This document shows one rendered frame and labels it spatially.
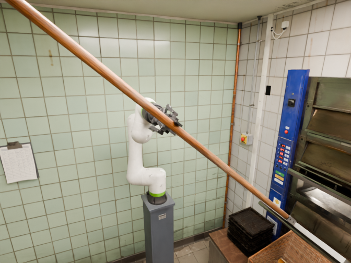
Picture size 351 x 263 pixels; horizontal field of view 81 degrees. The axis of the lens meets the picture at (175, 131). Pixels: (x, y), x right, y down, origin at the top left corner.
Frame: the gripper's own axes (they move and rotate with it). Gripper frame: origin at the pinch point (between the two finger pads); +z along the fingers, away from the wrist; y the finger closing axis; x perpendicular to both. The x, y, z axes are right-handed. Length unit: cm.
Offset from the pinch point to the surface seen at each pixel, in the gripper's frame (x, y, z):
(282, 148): -121, -44, -49
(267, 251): -152, 31, -26
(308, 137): -113, -58, -30
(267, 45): -67, -110, -82
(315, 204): -144, -21, -15
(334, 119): -102, -72, -17
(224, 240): -150, 53, -61
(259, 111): -105, -65, -81
